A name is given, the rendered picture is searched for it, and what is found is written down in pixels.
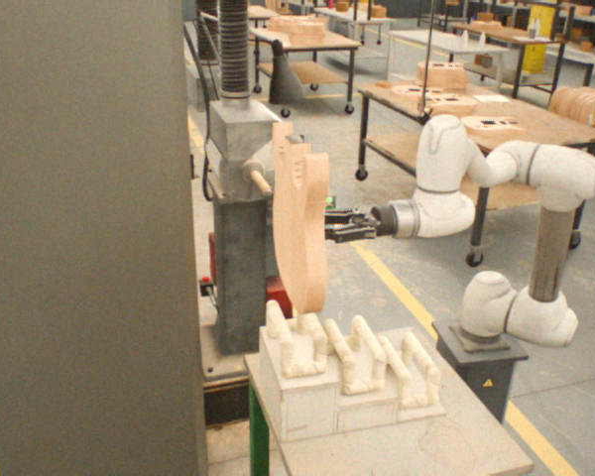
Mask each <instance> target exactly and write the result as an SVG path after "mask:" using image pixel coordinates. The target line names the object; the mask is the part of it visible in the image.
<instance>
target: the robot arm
mask: <svg viewBox="0 0 595 476"><path fill-rule="evenodd" d="M465 171H466V173H467V174H468V175H469V178H470V179H472V181H473V182H474V183H475V184H477V185H479V186H481V187H491V186H494V185H497V184H501V183H505V182H513V183H518V184H524V185H528V186H532V187H535V191H536V195H537V200H538V201H539V203H541V206H540V207H539V215H538V221H537V228H536V235H535V248H534V254H533V261H532V268H531V275H530V283H529V286H528V287H526V288H524V289H522V290H521V292H520V293H518V292H516V291H515V290H513V289H512V288H511V284H510V283H509V280H508V279H507V278H505V277H504V276H502V275H500V274H499V273H496V272H491V271H486V272H481V273H479V274H478V275H476V276H475V278H474V279H473V280H472V282H470V284H469V285H468V287H467V288H466V290H465V293H464V297H463V302H462V307H461V319H460V323H449V324H448V329H450V330H451V331H452V333H453V334H455V336H456V337H457V339H458V340H459V342H460V343H461V344H462V346H463V348H464V352H465V353H467V354H472V353H475V352H483V351H494V350H511V343H509V342H508V341H507V340H505V339H504V338H503V337H502V335H501V333H507V334H510V335H512V336H514V337H516V338H519V339H521V340H525V341H527V342H530V343H533V344H536V345H540V346H546V347H562V346H564V345H568V344H569V342H570V340H571V338H572V336H573V334H574V330H575V328H577V325H578V320H577V317H575V314H574V312H573V311H572V310H571V309H569V308H567V305H566V299H565V296H564V294H563V293H562V292H561V291H560V287H561V282H562V276H563V270H564V265H565V259H566V254H567V249H568V244H569V239H570V234H571V228H572V223H573V217H574V211H575V208H577V207H578V206H579V205H580V204H581V203H582V201H583V200H584V199H590V198H593V197H595V157H593V156H591V155H589V154H587V153H584V152H582V151H578V150H573V149H569V148H564V147H559V146H550V145H542V144H533V142H525V141H520V140H514V141H509V142H507V144H503V145H501V146H500V147H498V148H496V149H495V150H494V151H493V152H492V153H491V154H490V155H489V156H487V157H486V159H485V158H484V157H483V155H482V153H481V152H480V150H479V148H478V147H477V145H476V143H475V142H474V141H473V140H472V139H470V138H468V137H466V131H465V128H464V125H463V123H462V121H461V120H459V119H458V118H457V117H455V116H451V115H438V116H434V117H432V118H431V119H430V120H428V121H427V123H426V124H425V127H424V129H423V131H422V134H421V137H420V140H418V147H417V154H416V190H415V193H414V196H413V199H406V200H398V201H390V202H389V203H388V204H384V205H375V206H373V207H372V209H371V210H370V211H369V213H367V211H358V207H356V206H355V207H350V208H335V209H325V210H324V224H340V225H342V226H338V227H335V228H334V227H332V226H329V227H328V226H326V227H324V239H325V240H334V241H335V243H344V242H350V241H357V240H364V239H375V238H376V237H383V236H391V237H393V238H400V237H413V236H421V237H440V236H446V235H450V234H455V233H458V232H461V231H464V230H466V228H468V227H469V226H470V225H472V223H473V221H474V218H475V206H474V203H473V201H472V200H470V199H469V198H468V197H466V196H465V195H463V193H460V191H459V189H460V183H461V179H462V176H464V174H465ZM349 219H350V223H349ZM340 238H341V239H340Z"/></svg>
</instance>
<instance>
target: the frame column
mask: <svg viewBox="0 0 595 476"><path fill-rule="evenodd" d="M267 202H268V200H266V201H255V202H244V203H235V204H224V205H220V204H219V202H218V200H217V198H216V196H215V194H214V192H213V193H212V208H214V234H215V260H216V285H217V303H218V305H219V313H218V312H217V319H216V322H215V324H214V326H212V330H214V334H215V337H216V340H217V343H218V346H219V350H220V353H221V355H224V356H225V355H232V354H238V353H244V352H251V351H257V350H260V341H259V327H260V326H267Z"/></svg>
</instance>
